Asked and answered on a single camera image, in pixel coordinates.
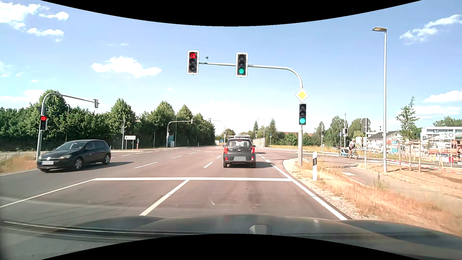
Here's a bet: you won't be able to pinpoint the red white barrier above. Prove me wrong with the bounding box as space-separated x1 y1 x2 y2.
383 157 462 175

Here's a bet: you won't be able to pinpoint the dry grass verge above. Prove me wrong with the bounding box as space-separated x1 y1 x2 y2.
0 152 38 174
283 159 462 237

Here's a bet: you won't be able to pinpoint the grey paved cycle path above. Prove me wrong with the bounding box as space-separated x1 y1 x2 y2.
318 155 462 214

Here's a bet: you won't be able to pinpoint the house with dark roof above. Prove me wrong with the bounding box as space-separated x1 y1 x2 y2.
366 131 404 152

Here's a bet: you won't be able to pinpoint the row of trees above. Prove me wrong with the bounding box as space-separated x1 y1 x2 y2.
0 90 216 151

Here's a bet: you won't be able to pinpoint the grey asphalt road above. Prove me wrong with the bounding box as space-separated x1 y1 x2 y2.
0 145 462 253

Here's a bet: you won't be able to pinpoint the tall grey lamp post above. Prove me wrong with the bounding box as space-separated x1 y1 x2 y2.
372 27 388 173

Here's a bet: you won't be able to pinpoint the traffic light on pole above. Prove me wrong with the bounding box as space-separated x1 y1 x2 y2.
342 114 349 149

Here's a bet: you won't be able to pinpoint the dark grey small car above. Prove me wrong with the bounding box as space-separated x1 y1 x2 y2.
223 137 257 168

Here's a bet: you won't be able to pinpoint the road markings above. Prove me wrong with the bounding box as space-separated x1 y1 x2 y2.
0 146 349 221

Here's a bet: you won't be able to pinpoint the white flat-roofed building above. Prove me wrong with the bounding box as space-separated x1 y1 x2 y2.
420 126 462 163

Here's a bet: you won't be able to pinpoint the traffic light gantry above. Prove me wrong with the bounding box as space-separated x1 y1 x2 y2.
166 120 193 148

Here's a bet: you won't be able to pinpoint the traffic light with priority sign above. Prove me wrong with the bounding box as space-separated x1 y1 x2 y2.
186 50 310 167

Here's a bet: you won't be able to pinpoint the round road sign on post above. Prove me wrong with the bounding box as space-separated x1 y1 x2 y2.
360 118 371 170

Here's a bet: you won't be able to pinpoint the group of trees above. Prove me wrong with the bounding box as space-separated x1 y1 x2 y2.
249 116 365 147

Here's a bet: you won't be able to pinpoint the person on bicycle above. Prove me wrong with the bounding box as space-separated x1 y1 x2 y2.
339 139 359 160

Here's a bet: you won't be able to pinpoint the black hatchback car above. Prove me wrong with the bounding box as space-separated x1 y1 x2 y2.
37 139 112 172

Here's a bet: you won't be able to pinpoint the car's own bonnet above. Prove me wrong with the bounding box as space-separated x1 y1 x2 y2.
0 213 462 260

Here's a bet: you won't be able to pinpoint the young slender tree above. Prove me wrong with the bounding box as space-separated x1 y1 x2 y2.
396 96 421 170

